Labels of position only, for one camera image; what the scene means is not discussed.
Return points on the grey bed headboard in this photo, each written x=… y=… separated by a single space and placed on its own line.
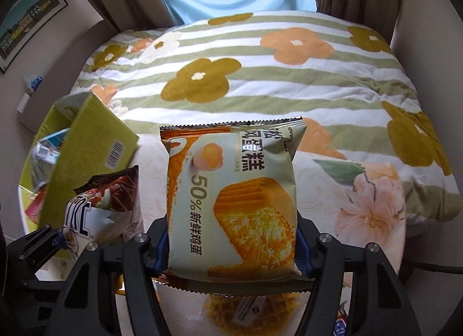
x=72 y=68

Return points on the clear waffle packet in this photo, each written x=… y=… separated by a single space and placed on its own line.
x=249 y=312

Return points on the white and blue snack packet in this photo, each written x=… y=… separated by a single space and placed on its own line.
x=49 y=155

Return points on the tissue box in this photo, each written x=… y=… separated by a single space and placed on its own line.
x=30 y=88

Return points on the pink snack packet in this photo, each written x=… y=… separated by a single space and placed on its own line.
x=36 y=209

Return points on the orange cake packet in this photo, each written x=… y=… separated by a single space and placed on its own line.
x=235 y=195

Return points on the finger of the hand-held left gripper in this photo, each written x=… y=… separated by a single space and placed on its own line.
x=54 y=238

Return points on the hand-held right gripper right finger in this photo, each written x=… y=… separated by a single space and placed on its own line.
x=303 y=256

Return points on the yellow-green cardboard box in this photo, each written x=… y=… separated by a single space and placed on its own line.
x=94 y=137

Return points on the brown and white snack bag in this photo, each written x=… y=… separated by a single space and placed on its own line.
x=105 y=209

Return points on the striped floral blanket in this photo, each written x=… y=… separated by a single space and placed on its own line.
x=275 y=79

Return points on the framed wall picture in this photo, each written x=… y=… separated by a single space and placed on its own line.
x=29 y=21

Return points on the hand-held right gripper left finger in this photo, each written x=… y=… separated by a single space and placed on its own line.
x=162 y=249

